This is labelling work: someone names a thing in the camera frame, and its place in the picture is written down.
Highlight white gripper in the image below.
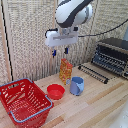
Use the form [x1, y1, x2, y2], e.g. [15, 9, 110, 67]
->
[44, 27, 80, 58]

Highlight orange mac and cheese carton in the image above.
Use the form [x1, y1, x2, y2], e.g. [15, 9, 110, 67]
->
[58, 58, 74, 86]

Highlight beige folding screen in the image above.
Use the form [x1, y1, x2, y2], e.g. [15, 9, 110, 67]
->
[0, 0, 128, 86]

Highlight blue mug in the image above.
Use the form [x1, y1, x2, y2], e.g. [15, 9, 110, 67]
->
[69, 76, 85, 97]

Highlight red bowl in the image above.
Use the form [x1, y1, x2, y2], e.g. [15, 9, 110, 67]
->
[46, 83, 66, 101]

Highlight black toaster oven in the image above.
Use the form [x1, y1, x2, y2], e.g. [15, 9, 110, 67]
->
[91, 37, 128, 81]

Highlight red shopping basket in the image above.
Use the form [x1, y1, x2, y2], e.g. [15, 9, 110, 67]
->
[0, 77, 54, 128]

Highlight black cable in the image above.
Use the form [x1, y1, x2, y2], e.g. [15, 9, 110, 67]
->
[78, 21, 128, 38]

